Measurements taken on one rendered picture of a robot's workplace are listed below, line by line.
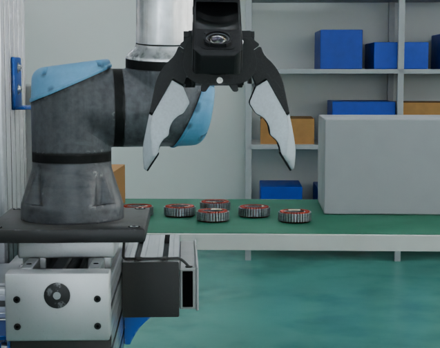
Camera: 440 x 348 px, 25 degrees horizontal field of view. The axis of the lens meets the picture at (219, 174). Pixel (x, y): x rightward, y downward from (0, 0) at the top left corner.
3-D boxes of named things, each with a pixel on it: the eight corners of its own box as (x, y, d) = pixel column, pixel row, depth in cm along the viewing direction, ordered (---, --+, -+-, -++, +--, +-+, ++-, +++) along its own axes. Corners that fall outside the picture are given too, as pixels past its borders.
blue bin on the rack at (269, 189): (259, 210, 718) (259, 179, 716) (298, 210, 718) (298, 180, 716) (260, 218, 677) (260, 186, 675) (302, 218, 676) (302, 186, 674)
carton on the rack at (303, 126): (260, 140, 714) (260, 116, 712) (311, 140, 712) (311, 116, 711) (260, 143, 674) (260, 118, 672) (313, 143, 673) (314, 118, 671)
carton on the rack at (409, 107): (391, 140, 710) (392, 101, 707) (443, 140, 709) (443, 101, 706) (399, 144, 670) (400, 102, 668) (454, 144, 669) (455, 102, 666)
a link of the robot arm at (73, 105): (30, 148, 153) (29, 59, 152) (119, 147, 155) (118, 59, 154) (30, 155, 141) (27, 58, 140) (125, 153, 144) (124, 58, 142)
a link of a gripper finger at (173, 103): (149, 166, 105) (199, 93, 104) (147, 172, 99) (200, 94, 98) (124, 150, 104) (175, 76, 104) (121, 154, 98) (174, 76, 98)
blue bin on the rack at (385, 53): (364, 69, 705) (365, 43, 704) (416, 69, 705) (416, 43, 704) (374, 69, 663) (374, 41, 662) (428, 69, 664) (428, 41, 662)
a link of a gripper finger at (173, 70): (176, 132, 100) (226, 60, 100) (176, 132, 98) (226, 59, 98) (137, 105, 100) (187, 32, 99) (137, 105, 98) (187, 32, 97)
